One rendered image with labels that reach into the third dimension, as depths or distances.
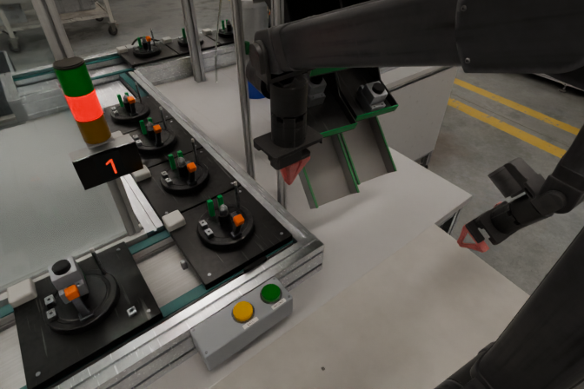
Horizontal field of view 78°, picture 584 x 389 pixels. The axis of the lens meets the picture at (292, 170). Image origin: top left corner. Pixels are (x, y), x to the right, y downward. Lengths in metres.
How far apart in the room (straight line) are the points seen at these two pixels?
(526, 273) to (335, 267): 1.56
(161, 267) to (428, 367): 0.65
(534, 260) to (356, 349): 1.74
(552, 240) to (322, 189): 1.92
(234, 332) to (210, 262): 0.18
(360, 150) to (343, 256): 0.30
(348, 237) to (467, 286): 0.32
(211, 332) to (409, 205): 0.71
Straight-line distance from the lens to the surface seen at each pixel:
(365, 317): 0.93
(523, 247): 2.54
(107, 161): 0.82
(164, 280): 0.95
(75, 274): 0.82
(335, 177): 0.99
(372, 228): 1.11
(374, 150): 1.09
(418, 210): 1.20
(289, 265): 0.87
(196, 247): 0.92
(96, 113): 0.77
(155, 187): 1.12
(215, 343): 0.79
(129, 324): 0.85
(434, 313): 0.98
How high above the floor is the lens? 1.66
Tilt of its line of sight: 38 degrees down
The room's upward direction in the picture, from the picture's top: straight up
